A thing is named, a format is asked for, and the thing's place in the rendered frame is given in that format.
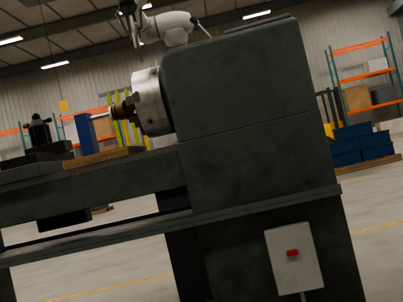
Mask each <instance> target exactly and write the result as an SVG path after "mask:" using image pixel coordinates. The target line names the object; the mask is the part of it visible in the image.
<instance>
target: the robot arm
mask: <svg viewBox="0 0 403 302"><path fill-rule="evenodd" d="M117 1H118V5H119V9H118V11H117V12H115V16H116V17H117V18H118V20H119V22H120V24H121V26H122V29H123V30H124V32H125V33H127V34H129V36H130V40H131V41H133V42H134V47H135V49H136V48H137V45H136V41H135V38H134V35H135V22H137V23H138V44H139V47H141V44H140V43H143V44H146V45H148V44H152V43H153V42H155V41H159V40H164V42H165V44H166V45H167V46H168V47H169V49H173V48H177V47H181V46H185V45H187V42H188V34H189V33H191V32H192V31H193V28H194V24H193V23H191V22H190V18H191V16H190V13H187V12H184V11H170V12H166V13H162V14H159V15H157V16H152V17H147V16H146V15H145V14H144V12H143V11H142V9H143V7H144V6H145V4H146V3H147V1H148V0H117ZM120 12H121V13H122V14H123V15H124V16H125V18H126V22H127V27H128V30H127V29H126V27H125V25H124V23H123V21H122V19H121V17H120V15H121V14H120ZM128 16H130V19H131V26H130V21H129V17H128ZM131 27H132V30H133V32H131ZM153 143H154V148H155V149H157V148H160V147H164V146H169V145H172V144H177V143H178V138H177V135H176V133H173V134H168V135H163V136H160V137H156V138H153Z"/></svg>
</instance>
